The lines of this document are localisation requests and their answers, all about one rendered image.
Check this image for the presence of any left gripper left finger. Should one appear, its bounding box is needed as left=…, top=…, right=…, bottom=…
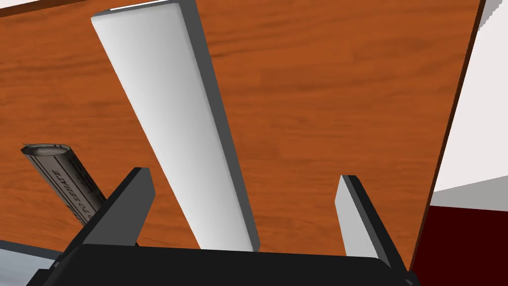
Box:
left=63, top=166, right=156, bottom=253

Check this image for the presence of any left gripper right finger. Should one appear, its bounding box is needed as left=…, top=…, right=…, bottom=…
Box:
left=335, top=174, right=408, bottom=272

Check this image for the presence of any grey printed cylinder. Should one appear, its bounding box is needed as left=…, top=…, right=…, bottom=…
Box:
left=20, top=143, right=108, bottom=226

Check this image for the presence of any white flat slab dark edge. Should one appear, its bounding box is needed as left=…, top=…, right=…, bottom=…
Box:
left=90, top=0, right=261, bottom=253

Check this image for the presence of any orange wooden table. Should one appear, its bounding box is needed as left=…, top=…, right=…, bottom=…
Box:
left=0, top=0, right=487, bottom=259

